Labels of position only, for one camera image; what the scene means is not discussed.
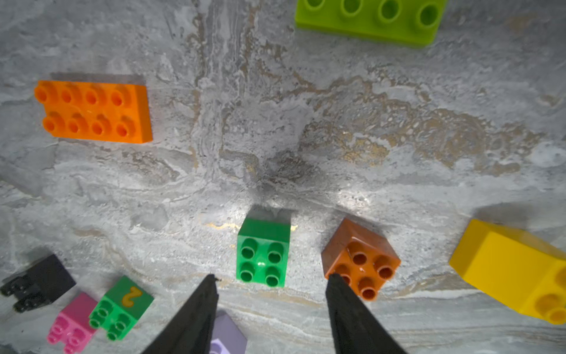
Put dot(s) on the green lego with number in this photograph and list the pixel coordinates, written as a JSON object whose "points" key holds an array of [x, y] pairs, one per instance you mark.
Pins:
{"points": [[120, 309]]}

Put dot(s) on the black lego brick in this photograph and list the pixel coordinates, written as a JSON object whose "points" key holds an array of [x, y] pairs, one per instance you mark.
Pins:
{"points": [[41, 285]]}

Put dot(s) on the green square lego brick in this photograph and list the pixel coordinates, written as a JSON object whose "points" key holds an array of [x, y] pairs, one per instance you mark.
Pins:
{"points": [[262, 252]]}

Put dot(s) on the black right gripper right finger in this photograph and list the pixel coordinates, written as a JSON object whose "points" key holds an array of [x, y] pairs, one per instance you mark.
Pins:
{"points": [[354, 328]]}

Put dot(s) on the lilac lego brick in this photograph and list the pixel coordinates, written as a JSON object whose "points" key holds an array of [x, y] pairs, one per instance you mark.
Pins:
{"points": [[227, 338]]}

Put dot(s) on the pink lego brick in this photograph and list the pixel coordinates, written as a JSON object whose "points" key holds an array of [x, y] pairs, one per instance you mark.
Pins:
{"points": [[72, 327]]}

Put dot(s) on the yellow lego brick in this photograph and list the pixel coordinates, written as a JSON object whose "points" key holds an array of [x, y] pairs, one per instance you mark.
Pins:
{"points": [[515, 267]]}

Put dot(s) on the lime green long lego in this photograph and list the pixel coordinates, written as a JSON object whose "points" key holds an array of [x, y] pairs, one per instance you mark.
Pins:
{"points": [[408, 22]]}

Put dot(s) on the orange lego plate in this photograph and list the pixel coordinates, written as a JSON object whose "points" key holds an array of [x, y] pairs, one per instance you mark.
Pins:
{"points": [[107, 112]]}

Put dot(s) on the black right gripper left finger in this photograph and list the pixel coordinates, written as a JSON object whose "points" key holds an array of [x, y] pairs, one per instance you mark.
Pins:
{"points": [[190, 330]]}

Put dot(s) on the brown orange square lego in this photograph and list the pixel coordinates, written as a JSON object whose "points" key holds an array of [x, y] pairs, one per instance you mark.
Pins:
{"points": [[364, 259]]}

